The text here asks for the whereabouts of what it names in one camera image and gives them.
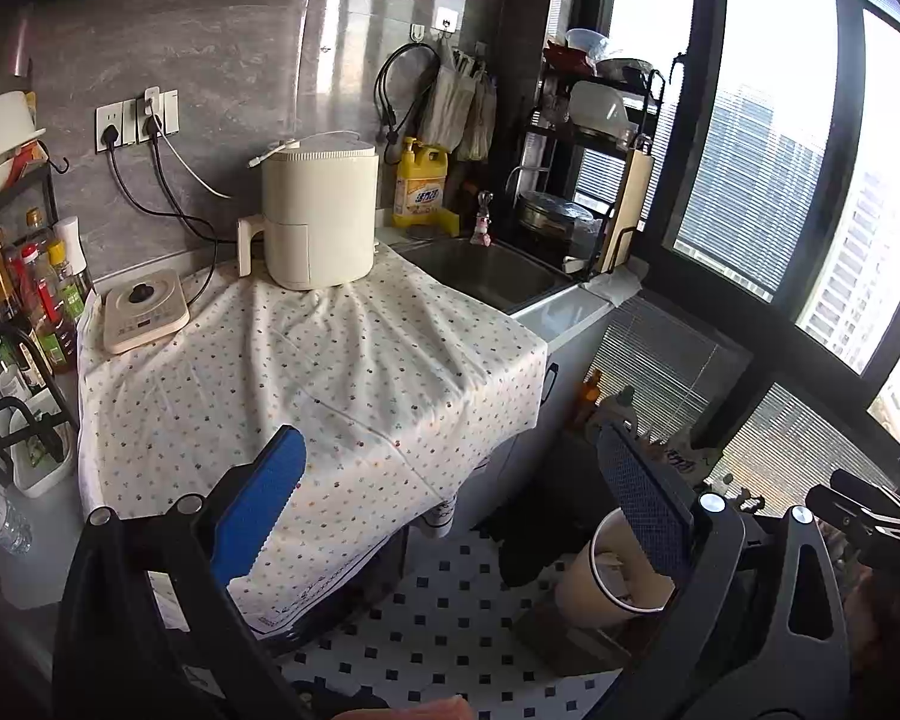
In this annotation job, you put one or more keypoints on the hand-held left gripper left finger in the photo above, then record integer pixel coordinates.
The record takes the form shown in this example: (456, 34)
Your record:
(259, 502)

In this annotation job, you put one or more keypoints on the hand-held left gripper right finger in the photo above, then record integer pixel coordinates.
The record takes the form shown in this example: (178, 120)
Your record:
(637, 495)

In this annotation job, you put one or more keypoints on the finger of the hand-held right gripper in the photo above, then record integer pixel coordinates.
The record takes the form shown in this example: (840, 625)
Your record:
(847, 511)
(866, 484)

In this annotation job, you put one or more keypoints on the cream trash bin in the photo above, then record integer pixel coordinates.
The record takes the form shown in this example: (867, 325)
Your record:
(585, 585)

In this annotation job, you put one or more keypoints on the person's right hand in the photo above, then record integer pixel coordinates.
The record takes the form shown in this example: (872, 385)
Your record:
(881, 615)

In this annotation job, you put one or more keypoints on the white window blind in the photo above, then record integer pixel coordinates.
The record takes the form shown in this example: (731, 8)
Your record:
(795, 442)
(660, 360)

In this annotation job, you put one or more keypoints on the white bottle dark cap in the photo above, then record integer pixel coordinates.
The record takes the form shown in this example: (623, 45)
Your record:
(621, 409)

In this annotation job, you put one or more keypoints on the amber bottle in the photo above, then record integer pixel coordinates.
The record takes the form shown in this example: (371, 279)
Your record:
(592, 397)

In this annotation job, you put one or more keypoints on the floral white tablecloth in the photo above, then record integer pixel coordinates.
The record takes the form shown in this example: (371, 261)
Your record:
(330, 390)

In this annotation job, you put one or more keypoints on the brown cardboard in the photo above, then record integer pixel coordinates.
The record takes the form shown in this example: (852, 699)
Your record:
(570, 641)

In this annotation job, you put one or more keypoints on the white sink cabinet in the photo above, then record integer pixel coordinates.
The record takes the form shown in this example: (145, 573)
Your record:
(570, 337)

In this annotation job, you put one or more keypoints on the white dish cloth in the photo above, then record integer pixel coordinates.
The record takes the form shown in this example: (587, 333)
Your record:
(615, 286)

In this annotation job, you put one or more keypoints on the cream kettle base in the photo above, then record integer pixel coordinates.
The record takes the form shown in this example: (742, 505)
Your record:
(150, 315)

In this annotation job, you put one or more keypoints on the white plastic holder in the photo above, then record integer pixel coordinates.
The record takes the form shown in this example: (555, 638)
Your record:
(41, 465)

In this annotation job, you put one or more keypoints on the clear plastic water bottle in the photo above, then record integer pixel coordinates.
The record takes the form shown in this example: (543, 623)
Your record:
(0, 510)

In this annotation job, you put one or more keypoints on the steel sink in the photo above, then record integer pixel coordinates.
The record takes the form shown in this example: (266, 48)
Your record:
(487, 270)

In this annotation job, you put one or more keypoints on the cream air fryer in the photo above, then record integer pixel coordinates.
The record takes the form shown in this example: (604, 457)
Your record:
(307, 217)

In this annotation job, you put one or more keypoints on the wooden cutting board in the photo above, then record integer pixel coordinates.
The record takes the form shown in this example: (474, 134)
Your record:
(630, 202)

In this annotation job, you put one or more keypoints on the steel pot with lid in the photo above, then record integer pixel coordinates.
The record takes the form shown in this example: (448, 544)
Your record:
(551, 214)

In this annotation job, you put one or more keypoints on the row of condiment bottles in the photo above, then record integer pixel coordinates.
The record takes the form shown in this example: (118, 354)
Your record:
(37, 292)

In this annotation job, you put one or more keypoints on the small pink label bottle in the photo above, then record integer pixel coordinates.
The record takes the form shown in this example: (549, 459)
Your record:
(483, 229)

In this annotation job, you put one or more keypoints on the steel faucet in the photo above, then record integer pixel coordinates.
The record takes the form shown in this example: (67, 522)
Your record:
(525, 169)

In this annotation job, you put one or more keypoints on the yellow detergent bottle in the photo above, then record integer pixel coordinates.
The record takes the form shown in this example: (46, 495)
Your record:
(420, 195)

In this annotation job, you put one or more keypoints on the black dish rack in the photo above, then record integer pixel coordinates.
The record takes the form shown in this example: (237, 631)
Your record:
(529, 131)

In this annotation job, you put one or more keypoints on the black spice rack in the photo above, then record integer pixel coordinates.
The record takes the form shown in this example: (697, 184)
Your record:
(45, 187)

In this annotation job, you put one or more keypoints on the clear glass jar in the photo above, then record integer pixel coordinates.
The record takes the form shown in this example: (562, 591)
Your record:
(553, 109)

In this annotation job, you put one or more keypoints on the hanging plastic bag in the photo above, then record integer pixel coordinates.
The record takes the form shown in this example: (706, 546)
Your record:
(446, 101)
(480, 120)

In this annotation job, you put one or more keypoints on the white charger plug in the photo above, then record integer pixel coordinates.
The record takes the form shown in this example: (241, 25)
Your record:
(152, 101)

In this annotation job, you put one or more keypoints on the dark pan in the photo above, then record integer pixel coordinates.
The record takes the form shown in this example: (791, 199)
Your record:
(622, 69)

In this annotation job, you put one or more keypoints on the red bowl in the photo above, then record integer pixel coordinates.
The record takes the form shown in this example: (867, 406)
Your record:
(566, 54)

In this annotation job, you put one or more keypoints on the large white bowl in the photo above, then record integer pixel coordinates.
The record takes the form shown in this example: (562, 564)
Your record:
(0, 135)

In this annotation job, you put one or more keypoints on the clear plastic container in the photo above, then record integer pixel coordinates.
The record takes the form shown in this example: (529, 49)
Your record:
(586, 41)

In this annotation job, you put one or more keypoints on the white wall socket panel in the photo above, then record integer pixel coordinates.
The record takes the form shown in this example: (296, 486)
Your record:
(124, 120)

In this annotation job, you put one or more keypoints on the black window frame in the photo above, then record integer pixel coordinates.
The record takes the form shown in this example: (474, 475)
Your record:
(690, 90)

